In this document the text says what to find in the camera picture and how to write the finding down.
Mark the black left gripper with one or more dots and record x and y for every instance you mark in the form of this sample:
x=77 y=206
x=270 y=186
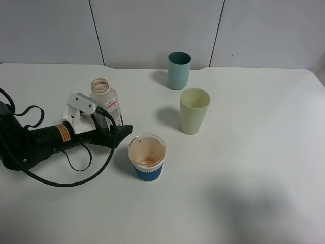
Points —
x=64 y=137

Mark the clear plastic drink bottle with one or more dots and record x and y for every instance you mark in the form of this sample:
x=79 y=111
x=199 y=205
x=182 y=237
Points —
x=103 y=93

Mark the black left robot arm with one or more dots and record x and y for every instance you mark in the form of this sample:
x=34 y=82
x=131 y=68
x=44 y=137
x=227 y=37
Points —
x=29 y=147

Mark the glass cup blue sleeve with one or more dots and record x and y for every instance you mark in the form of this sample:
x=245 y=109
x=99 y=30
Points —
x=147 y=153

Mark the pale green plastic cup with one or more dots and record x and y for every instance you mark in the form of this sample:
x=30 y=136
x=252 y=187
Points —
x=194 y=103

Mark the teal plastic cup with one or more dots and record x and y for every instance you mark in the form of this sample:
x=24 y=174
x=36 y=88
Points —
x=178 y=70

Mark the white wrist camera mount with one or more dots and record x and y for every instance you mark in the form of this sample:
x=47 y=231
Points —
x=78 y=111

